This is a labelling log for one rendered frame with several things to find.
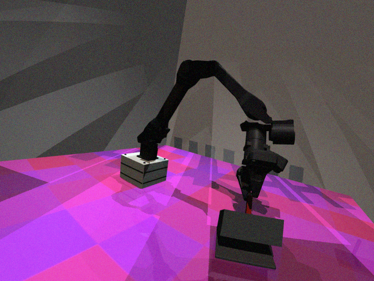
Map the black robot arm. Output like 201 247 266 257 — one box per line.
137 60 295 161

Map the dark red peg with red top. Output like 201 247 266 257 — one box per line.
245 192 253 214

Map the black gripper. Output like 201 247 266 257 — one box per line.
236 138 278 201

